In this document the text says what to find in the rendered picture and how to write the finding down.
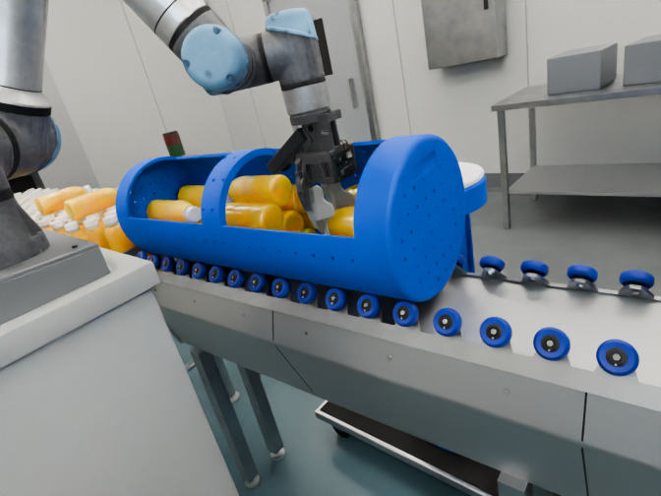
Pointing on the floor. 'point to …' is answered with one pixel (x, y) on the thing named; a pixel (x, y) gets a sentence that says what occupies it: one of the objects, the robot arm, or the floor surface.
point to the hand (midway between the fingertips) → (326, 222)
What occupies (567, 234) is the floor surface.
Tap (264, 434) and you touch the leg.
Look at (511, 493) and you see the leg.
